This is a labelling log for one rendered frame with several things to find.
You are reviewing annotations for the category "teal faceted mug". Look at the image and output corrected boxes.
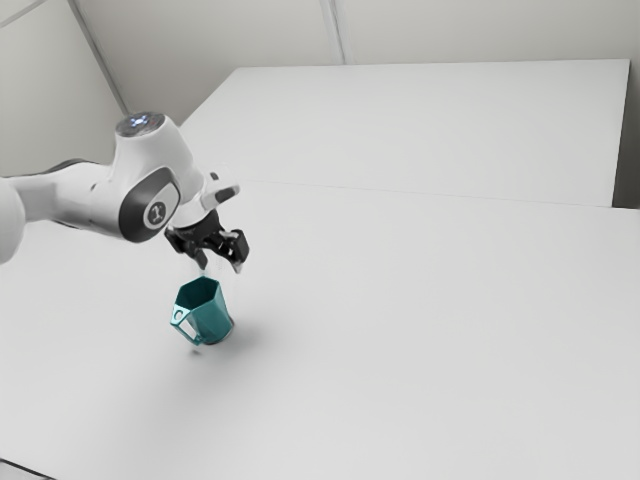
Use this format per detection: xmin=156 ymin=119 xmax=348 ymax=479
xmin=169 ymin=278 xmax=236 ymax=347

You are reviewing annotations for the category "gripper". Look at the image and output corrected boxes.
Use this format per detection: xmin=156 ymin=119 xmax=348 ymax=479
xmin=165 ymin=211 xmax=250 ymax=278

